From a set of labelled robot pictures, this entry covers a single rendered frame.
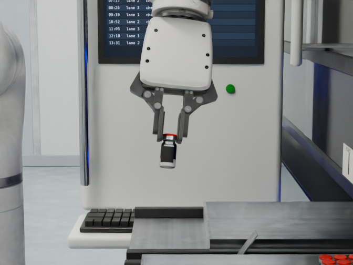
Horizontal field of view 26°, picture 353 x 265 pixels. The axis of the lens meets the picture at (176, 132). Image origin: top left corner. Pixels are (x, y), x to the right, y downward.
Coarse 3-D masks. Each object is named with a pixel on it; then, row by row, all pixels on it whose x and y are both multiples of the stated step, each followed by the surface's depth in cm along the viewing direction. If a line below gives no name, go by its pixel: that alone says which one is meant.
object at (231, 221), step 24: (216, 216) 155; (240, 216) 155; (264, 216) 155; (288, 216) 155; (312, 216) 155; (336, 216) 155; (216, 240) 129; (240, 240) 129; (264, 240) 129; (288, 240) 129; (312, 240) 129; (336, 240) 129
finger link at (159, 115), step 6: (144, 96) 106; (150, 96) 106; (150, 102) 106; (162, 108) 106; (156, 114) 105; (162, 114) 105; (156, 120) 105; (162, 120) 104; (156, 126) 105; (162, 126) 104; (156, 132) 105; (162, 132) 104
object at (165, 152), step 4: (164, 148) 104; (168, 148) 104; (172, 148) 104; (164, 152) 104; (168, 152) 104; (172, 152) 104; (164, 156) 104; (168, 156) 104; (172, 156) 104; (164, 160) 104; (168, 160) 104; (172, 160) 104
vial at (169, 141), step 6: (162, 138) 105; (168, 138) 105; (174, 138) 105; (162, 144) 105; (168, 144) 104; (174, 144) 105; (174, 150) 105; (174, 156) 105; (162, 162) 104; (168, 162) 104; (174, 162) 104; (168, 168) 105
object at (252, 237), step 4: (256, 232) 124; (252, 236) 125; (256, 236) 123; (248, 240) 125; (252, 240) 124; (244, 244) 126; (248, 244) 124; (244, 248) 125; (240, 252) 125; (244, 252) 124
